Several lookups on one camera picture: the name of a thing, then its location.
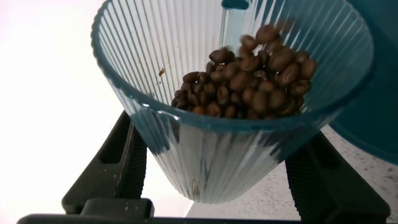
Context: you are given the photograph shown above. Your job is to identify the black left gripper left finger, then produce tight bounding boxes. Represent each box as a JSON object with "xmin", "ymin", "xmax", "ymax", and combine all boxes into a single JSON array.
[{"xmin": 61, "ymin": 110, "xmax": 148, "ymax": 215}]

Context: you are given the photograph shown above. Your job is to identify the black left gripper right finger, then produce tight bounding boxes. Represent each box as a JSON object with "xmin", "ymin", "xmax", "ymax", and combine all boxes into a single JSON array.
[{"xmin": 284, "ymin": 131, "xmax": 391, "ymax": 223}]

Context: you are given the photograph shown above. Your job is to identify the transparent teal ribbed cup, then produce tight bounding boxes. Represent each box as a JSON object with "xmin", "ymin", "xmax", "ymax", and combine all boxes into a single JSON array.
[{"xmin": 91, "ymin": 0, "xmax": 375, "ymax": 205}]

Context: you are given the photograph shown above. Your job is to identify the roasted coffee beans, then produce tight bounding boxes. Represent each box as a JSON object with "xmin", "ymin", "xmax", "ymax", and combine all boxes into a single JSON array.
[{"xmin": 170, "ymin": 19, "xmax": 318, "ymax": 121}]

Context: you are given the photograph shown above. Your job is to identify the teal square plastic tray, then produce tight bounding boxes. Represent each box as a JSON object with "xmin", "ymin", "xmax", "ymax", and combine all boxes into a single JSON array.
[{"xmin": 328, "ymin": 0, "xmax": 398, "ymax": 166}]

